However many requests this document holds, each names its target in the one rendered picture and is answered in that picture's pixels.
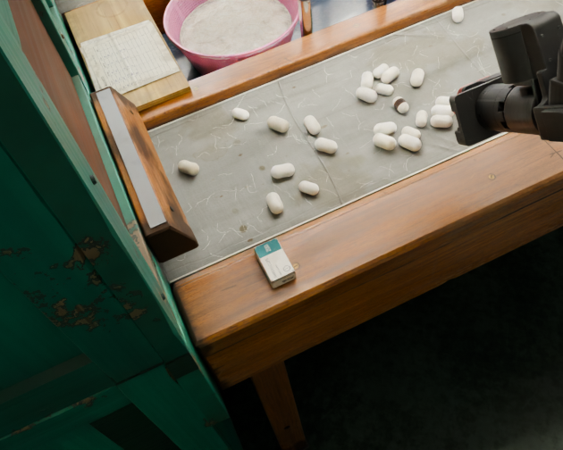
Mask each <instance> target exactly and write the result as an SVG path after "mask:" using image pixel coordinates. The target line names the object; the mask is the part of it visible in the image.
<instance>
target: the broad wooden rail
mask: <svg viewBox="0 0 563 450"><path fill-rule="evenodd" d="M562 226H563V142H552V141H549V140H541V137H540V135H530V134H521V133H511V132H510V133H508V134H507V135H505V136H502V137H499V138H497V139H494V140H493V141H491V142H489V143H486V144H484V145H482V146H479V147H477V148H475V149H473V150H471V151H468V152H466V153H464V154H461V155H459V156H457V157H455V158H452V159H450V160H448V161H447V162H443V163H441V164H439V165H436V166H434V167H432V168H431V169H428V170H426V171H423V172H421V173H418V174H417V175H415V176H413V177H410V178H408V179H405V180H402V181H401V182H399V183H397V184H394V185H392V186H390V187H387V188H385V189H383V190H381V191H378V192H376V193H374V194H372V195H370V196H367V197H365V198H363V199H360V200H358V201H356V202H355V203H352V204H349V205H347V206H344V207H342V208H340V209H339V210H336V211H334V212H331V213H328V214H326V215H325V216H323V217H320V218H318V219H316V220H314V221H310V222H309V223H307V224H305V225H302V226H300V227H298V228H296V229H293V230H291V231H289V232H286V233H284V234H282V235H280V236H278V237H275V238H277V239H278V241H279V243H280V244H281V247H282V249H283V251H284V252H285V254H286V255H287V257H288V259H289V260H290V263H291V265H292V267H293V268H294V270H295V273H296V278H295V279H293V280H291V281H289V282H287V283H284V284H282V285H280V286H278V287H276V288H272V286H271V284H270V282H269V280H268V278H267V277H266V275H265V273H264V271H263V269H262V267H261V265H260V263H259V261H258V260H257V258H256V255H255V251H254V247H255V246H254V247H252V248H250V249H248V250H246V251H244V252H242V253H240V254H236V255H234V256H233V257H231V258H228V259H226V260H224V261H222V262H219V263H217V264H215V265H212V266H210V267H208V268H206V269H203V270H202V271H199V272H196V273H194V274H192V275H190V276H188V277H186V278H184V279H181V280H178V281H176V282H174V283H173V285H172V292H173V295H174V298H175V300H176V303H177V305H178V307H179V309H180V312H181V316H182V318H183V320H184V322H185V325H186V327H187V330H188V332H189V335H190V338H191V340H192V343H193V345H194V347H195V348H196V350H197V352H198V354H199V355H200V357H201V359H202V360H203V362H204V364H205V365H206V367H207V369H208V370H209V372H210V374H211V375H212V377H213V379H214V381H215V383H216V384H217V386H218V388H220V389H221V390H225V389H226V388H229V387H231V386H233V385H236V384H238V383H240V382H241V381H243V380H245V379H248V378H250V377H252V376H254V375H256V374H258V373H259V372H262V371H265V370H267V369H269V368H271V367H273V366H274V365H276V364H278V363H281V362H283V361H285V360H287V359H290V358H291V357H293V356H295V355H297V354H300V353H302V352H304V351H306V350H307V349H309V348H311V347H313V346H317V345H319V344H321V343H323V342H324V341H326V340H328V339H330V338H333V337H335V336H337V335H339V334H340V333H342V332H345V331H347V330H349V329H352V328H354V327H356V326H357V325H359V324H361V323H363V322H365V321H368V320H370V319H372V318H374V317H376V316H378V315H380V314H382V313H385V312H387V311H389V310H390V309H392V308H394V307H396V306H398V305H401V304H404V303H405V302H407V301H409V300H411V299H413V298H415V297H417V296H420V295H422V294H423V293H425V292H427V291H430V290H432V289H434V288H436V287H438V286H440V285H442V284H443V283H445V282H446V281H448V280H449V279H454V278H456V277H458V276H461V275H463V274H465V273H467V272H469V271H471V270H473V269H475V268H477V267H479V266H481V265H483V264H486V263H488V262H490V261H492V260H494V259H496V258H498V257H500V256H502V255H504V254H506V253H508V252H510V251H512V250H515V249H517V248H519V247H520V246H523V245H525V244H527V243H529V242H531V241H533V240H535V239H537V238H539V237H542V236H544V235H546V234H548V233H550V232H552V231H553V230H555V229H558V228H560V227H562Z"/></svg>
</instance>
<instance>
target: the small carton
mask: <svg viewBox="0 0 563 450"><path fill-rule="evenodd" d="M254 251H255V255H256V258H257V260H258V261H259V263H260V265H261V267H262V269H263V271H264V273H265V275H266V277H267V278H268V280H269V282H270V284H271V286H272V288H277V287H278V286H280V285H282V284H284V283H287V282H289V281H291V280H293V279H295V278H296V273H295V270H294V268H293V267H292V265H291V263H290V260H289V259H288V257H287V255H286V254H285V252H284V251H283V249H282V246H281V244H280V243H279V241H278V239H277V238H274V239H272V240H270V241H268V242H265V243H263V244H262V245H260V246H256V247H254Z"/></svg>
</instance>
